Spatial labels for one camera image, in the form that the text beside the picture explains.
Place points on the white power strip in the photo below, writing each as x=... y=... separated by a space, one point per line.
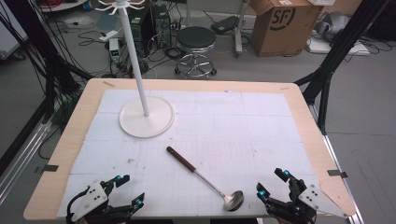
x=108 y=35

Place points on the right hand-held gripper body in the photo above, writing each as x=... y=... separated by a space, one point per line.
x=311 y=196

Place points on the flat black case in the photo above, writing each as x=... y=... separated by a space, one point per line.
x=224 y=24

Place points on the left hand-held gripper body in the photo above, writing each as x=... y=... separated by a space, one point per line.
x=90 y=199

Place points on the white hook rack stand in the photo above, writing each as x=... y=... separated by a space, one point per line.
x=141 y=124

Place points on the black computer tower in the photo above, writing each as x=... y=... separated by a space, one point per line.
x=146 y=28

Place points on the grey metal stand leg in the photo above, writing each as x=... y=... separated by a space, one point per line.
x=238 y=31

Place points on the white device with green display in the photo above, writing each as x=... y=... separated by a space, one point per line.
x=114 y=49

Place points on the white grid mat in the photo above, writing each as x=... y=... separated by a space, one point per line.
x=233 y=124

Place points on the white round table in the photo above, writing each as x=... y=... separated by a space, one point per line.
x=62 y=5

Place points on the aluminium rail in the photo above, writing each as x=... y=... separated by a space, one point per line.
x=21 y=161
x=339 y=161

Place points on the black round stool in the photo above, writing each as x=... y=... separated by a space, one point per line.
x=196 y=37

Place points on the black metal stand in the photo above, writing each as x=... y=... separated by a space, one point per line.
x=336 y=56
x=49 y=56

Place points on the grey machine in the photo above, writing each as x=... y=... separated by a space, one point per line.
x=331 y=25

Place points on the brown cardboard box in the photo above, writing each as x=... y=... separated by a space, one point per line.
x=280 y=34

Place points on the grey tape strip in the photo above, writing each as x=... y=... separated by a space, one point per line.
x=337 y=173
x=46 y=168

